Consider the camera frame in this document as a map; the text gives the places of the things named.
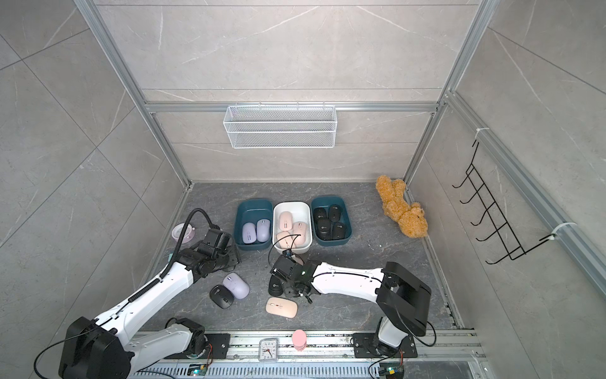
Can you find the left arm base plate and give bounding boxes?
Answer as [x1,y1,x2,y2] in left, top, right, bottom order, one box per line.
[165,333,231,359]

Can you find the teal storage box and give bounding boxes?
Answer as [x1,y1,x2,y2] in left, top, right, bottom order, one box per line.
[311,196,353,247]
[234,198,273,251]

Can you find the brown teddy bear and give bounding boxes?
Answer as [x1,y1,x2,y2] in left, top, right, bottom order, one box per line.
[376,175,429,238]

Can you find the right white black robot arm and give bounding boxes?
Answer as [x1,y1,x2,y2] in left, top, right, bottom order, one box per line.
[271,255,437,358]

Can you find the white storage box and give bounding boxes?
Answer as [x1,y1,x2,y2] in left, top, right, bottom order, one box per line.
[272,202,313,254]

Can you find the right teal storage box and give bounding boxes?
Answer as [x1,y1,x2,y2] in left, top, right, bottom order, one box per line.
[311,196,353,247]

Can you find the small white desk clock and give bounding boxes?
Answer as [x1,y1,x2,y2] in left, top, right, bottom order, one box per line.
[258,338,279,363]

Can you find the white wire mesh basket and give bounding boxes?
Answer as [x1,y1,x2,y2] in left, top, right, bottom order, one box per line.
[223,104,338,149]

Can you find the purple mouse middle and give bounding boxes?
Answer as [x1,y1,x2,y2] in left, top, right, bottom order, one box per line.
[223,273,250,300]

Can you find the black mouse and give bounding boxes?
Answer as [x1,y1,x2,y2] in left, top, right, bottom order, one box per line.
[313,207,328,223]
[209,284,235,310]
[328,205,342,223]
[268,276,283,297]
[316,218,331,241]
[331,222,347,240]

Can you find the pink cylinder object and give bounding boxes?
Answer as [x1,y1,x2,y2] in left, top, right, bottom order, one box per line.
[291,329,307,352]

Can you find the purple mouse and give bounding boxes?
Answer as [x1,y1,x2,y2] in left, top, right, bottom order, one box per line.
[241,222,257,245]
[223,273,250,300]
[257,219,271,243]

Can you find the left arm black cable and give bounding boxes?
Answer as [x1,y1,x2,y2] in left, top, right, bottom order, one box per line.
[158,208,216,278]

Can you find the left teal storage box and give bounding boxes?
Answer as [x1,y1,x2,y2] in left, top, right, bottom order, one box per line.
[234,198,273,251]

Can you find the pink mouse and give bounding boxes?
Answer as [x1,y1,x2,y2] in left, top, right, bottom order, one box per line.
[276,232,297,250]
[292,255,304,265]
[265,297,298,319]
[292,221,308,248]
[278,211,294,232]

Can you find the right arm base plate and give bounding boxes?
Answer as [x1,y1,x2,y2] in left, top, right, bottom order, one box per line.
[351,333,418,358]

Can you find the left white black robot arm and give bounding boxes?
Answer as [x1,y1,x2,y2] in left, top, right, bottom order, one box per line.
[58,229,241,378]

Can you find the purple mouse top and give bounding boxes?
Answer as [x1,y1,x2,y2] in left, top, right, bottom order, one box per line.
[241,222,257,245]

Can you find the black wall hook rack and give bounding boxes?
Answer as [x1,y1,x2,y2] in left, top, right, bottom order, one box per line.
[451,140,559,265]

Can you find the purple mouse bottom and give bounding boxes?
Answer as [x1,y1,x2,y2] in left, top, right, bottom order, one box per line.
[257,219,271,243]

